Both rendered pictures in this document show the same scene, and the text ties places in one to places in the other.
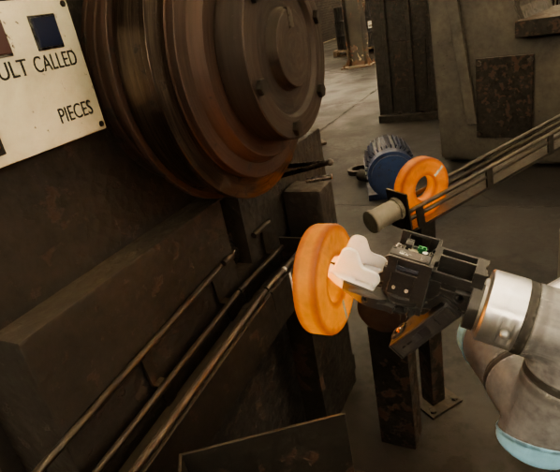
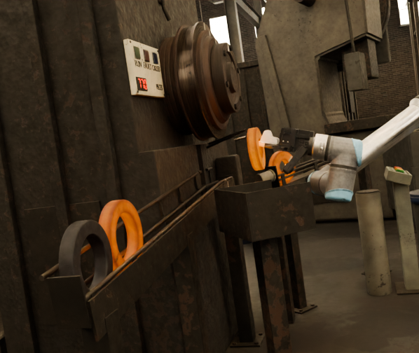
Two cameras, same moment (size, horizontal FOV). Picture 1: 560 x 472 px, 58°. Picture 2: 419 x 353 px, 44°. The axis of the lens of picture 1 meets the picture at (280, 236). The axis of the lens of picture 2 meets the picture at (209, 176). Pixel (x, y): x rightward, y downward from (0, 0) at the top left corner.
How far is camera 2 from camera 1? 1.34 m
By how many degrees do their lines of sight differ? 24
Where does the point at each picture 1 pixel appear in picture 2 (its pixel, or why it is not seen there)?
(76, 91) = (159, 80)
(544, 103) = not seen: hidden behind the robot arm
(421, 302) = (293, 143)
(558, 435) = (343, 182)
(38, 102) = (153, 79)
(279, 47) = (230, 73)
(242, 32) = (222, 64)
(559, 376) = (340, 160)
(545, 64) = not seen: hidden behind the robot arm
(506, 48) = not seen: hidden behind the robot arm
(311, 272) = (253, 136)
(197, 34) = (206, 63)
